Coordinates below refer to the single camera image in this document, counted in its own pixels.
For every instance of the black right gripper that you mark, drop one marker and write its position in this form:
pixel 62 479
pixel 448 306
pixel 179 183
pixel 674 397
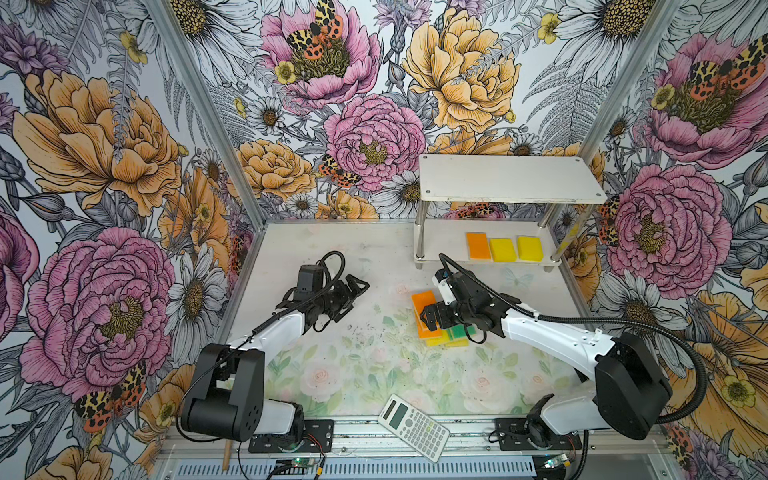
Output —
pixel 441 309

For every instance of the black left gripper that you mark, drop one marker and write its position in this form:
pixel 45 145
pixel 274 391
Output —
pixel 347 298

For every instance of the orange sponge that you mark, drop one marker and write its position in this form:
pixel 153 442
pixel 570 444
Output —
pixel 478 246
pixel 420 301

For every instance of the orange top sponge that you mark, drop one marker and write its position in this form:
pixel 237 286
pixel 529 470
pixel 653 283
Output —
pixel 478 246

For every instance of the yellow sponge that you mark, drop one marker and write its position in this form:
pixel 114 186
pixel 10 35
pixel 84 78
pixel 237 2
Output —
pixel 448 340
pixel 530 249
pixel 502 250

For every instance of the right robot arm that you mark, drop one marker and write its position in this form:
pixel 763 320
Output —
pixel 622 387

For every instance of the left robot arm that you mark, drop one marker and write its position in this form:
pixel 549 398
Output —
pixel 226 399

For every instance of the white two-tier shelf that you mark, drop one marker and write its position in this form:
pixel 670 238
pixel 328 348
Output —
pixel 484 180

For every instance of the green scouring sponge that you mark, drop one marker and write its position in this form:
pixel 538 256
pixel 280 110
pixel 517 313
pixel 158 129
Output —
pixel 461 332

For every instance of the yellow bottom sponge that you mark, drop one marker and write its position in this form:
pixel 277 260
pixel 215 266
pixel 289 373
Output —
pixel 448 340

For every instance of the white scientific calculator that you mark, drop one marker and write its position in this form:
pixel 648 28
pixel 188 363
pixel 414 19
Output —
pixel 415 428

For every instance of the green circuit board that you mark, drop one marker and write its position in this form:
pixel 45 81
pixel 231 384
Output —
pixel 300 465

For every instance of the wooden stick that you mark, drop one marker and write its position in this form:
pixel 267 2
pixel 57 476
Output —
pixel 226 456

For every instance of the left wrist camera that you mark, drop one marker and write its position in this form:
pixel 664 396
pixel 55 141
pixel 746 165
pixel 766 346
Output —
pixel 310 281

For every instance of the aluminium front rail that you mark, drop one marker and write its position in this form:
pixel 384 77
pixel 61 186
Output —
pixel 362 436

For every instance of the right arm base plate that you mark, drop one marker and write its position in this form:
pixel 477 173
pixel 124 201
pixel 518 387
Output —
pixel 517 434

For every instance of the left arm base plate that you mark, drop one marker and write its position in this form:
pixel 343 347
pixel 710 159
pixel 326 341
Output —
pixel 315 436

